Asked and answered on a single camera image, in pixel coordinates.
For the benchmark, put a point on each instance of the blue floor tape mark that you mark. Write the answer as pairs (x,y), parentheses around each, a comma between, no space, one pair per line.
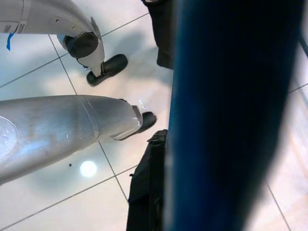
(9,41)

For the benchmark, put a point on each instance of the blue plastic hanger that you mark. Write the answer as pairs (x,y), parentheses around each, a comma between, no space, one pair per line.
(228,108)

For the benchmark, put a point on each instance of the black garment gold print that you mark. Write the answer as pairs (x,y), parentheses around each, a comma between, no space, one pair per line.
(163,36)

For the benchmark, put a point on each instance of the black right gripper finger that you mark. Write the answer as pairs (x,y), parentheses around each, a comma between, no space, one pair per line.
(149,183)

